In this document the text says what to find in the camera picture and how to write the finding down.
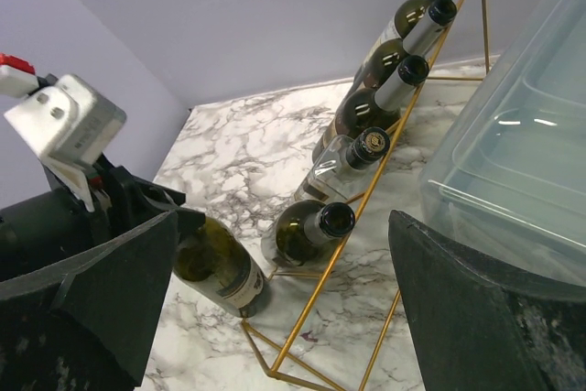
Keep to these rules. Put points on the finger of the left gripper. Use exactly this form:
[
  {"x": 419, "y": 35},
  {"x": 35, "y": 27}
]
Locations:
[{"x": 189, "y": 221}]

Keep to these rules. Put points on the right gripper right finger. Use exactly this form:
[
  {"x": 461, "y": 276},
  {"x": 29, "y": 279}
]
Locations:
[{"x": 478, "y": 323}]

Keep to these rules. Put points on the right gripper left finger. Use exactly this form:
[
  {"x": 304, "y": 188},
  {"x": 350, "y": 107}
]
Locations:
[{"x": 89, "y": 321}]

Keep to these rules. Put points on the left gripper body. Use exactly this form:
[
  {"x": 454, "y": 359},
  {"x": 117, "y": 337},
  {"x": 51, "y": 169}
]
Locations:
[{"x": 133, "y": 201}]

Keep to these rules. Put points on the dark wine bottle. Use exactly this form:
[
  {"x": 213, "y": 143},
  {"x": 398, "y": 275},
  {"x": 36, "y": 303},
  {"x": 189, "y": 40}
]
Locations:
[
  {"x": 307, "y": 233},
  {"x": 214, "y": 263}
]

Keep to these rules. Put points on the clear glass bottle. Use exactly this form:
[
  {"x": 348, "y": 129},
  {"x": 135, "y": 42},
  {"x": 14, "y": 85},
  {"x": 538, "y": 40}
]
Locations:
[{"x": 341, "y": 169}]

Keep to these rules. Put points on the wine bottle brown label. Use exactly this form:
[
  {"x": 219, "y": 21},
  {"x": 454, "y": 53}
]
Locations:
[{"x": 419, "y": 41}]

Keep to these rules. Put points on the wine bottle white label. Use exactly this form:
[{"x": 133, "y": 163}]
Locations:
[{"x": 426, "y": 6}]

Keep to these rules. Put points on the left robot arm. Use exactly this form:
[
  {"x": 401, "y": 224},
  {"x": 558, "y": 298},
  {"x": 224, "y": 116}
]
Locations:
[{"x": 55, "y": 225}]

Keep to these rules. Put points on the translucent green plastic toolbox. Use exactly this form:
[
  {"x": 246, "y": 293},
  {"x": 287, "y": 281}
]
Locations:
[{"x": 508, "y": 178}]

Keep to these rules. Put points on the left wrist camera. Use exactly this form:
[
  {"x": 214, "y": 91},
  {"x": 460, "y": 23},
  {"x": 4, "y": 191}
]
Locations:
[{"x": 65, "y": 122}]

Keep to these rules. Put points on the gold wire wine rack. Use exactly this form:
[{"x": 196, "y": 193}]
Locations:
[{"x": 344, "y": 328}]

